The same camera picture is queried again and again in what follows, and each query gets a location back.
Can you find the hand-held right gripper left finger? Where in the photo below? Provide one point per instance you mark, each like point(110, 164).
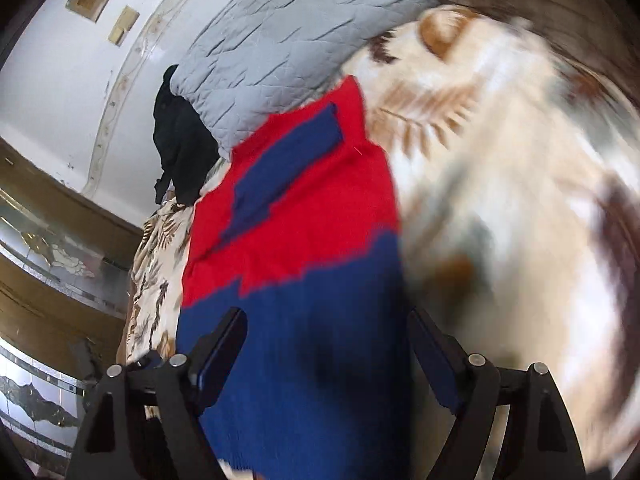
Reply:
point(216, 360)

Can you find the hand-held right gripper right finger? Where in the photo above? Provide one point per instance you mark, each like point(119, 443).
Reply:
point(435, 360)

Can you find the red and blue knitted sweater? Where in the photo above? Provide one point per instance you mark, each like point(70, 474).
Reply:
point(300, 210)

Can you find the leaf print beige blanket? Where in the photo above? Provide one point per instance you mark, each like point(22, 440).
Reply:
point(500, 185)

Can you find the wooden cabinet with glass panels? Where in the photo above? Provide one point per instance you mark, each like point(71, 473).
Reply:
point(55, 240)

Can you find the black clothing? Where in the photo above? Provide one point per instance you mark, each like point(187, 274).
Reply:
point(182, 150)

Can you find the grey quilted pillow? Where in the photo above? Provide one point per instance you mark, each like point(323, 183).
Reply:
point(280, 45)

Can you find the brown striped bedsheet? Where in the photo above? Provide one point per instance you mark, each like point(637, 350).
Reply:
point(525, 5)

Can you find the small gold wall frame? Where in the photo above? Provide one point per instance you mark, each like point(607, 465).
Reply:
point(123, 25)

